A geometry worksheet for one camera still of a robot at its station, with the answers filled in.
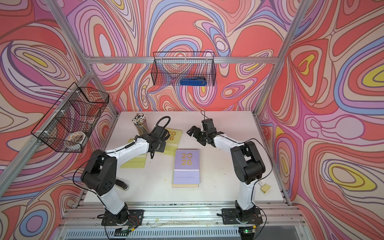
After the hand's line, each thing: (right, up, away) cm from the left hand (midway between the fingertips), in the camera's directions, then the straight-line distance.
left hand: (160, 145), depth 94 cm
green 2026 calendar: (+7, 0, +5) cm, 8 cm away
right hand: (+20, +5, +1) cm, 20 cm away
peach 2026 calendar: (+16, -22, -10) cm, 29 cm away
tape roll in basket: (-37, +6, -22) cm, 43 cm away
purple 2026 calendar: (+17, -12, -5) cm, 22 cm away
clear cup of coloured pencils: (-12, +16, -3) cm, 20 cm away
